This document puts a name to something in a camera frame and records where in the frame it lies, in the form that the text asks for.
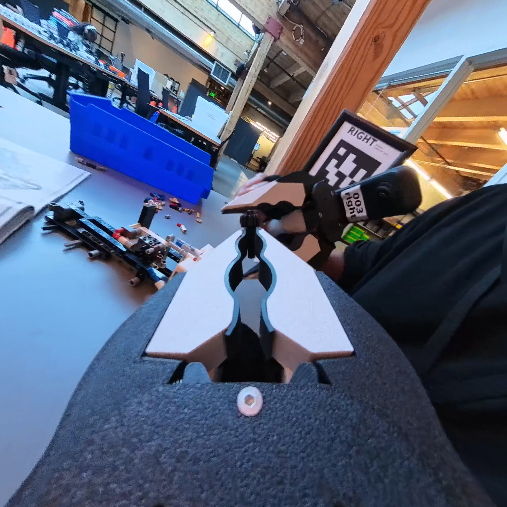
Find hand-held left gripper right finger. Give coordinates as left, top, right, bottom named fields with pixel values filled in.
left=257, top=229, right=354, bottom=381

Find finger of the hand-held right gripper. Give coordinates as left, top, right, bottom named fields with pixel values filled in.
left=220, top=171, right=309, bottom=218
left=263, top=209, right=322, bottom=263

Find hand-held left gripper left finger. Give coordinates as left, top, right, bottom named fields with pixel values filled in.
left=144, top=230, right=243, bottom=381

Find black lego gear axle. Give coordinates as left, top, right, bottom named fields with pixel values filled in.
left=240, top=211, right=261, bottom=259

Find lego truck model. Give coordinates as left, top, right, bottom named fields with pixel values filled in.
left=41, top=200, right=214, bottom=290

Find lego instruction booklet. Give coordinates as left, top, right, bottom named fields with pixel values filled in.
left=0, top=137, right=92, bottom=244

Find person's right forearm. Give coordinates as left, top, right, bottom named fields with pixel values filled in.
left=325, top=249, right=346, bottom=286

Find scattered coloured lego pieces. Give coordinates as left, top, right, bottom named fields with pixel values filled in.
left=143, top=192, right=204, bottom=234

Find framed black white marker sign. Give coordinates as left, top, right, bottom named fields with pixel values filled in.
left=305, top=109, right=417, bottom=191

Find person in black shirt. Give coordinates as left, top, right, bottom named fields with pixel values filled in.
left=341, top=184, right=507, bottom=507

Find pale timber column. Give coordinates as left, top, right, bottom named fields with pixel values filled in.
left=220, top=24, right=278, bottom=141

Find blue plastic bin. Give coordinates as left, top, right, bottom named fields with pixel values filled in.
left=69, top=93, right=214, bottom=200

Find grey ceiling pipe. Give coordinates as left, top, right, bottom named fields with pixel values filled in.
left=99, top=0, right=222, bottom=76

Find background workbench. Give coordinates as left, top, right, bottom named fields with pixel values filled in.
left=0, top=16, right=135, bottom=115

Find brown wooden post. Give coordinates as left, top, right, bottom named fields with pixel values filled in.
left=273, top=0, right=430, bottom=179

